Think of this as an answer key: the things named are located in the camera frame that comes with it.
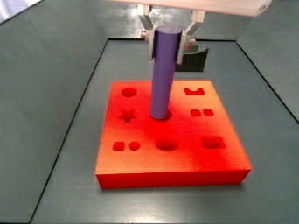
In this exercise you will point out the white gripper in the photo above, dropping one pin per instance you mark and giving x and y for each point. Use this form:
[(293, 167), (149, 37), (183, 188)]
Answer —
[(249, 8)]

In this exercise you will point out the purple cylinder peg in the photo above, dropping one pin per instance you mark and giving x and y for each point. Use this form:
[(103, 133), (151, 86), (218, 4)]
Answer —
[(166, 47)]

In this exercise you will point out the red shape-sorter block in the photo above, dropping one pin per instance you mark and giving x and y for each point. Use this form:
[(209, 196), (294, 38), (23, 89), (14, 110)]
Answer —
[(190, 149)]

